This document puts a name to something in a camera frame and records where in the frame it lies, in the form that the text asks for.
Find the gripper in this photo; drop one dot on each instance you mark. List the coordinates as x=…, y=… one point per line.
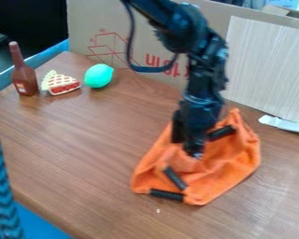
x=200, y=113

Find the orange cloth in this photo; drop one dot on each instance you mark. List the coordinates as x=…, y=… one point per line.
x=227, y=161

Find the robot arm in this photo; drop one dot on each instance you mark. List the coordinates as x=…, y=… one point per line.
x=185, y=28

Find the white paper scrap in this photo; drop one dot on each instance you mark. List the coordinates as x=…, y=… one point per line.
x=283, y=123

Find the white board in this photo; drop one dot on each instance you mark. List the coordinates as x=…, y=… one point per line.
x=268, y=68

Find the green toy lime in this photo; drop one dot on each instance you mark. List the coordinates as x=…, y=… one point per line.
x=98, y=76

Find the toy pie slice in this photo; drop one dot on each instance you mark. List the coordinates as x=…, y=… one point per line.
x=61, y=84

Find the cardboard box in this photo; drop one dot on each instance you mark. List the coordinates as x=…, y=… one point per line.
x=93, y=25

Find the brown toy bottle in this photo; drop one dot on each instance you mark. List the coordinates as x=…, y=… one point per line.
x=24, y=77

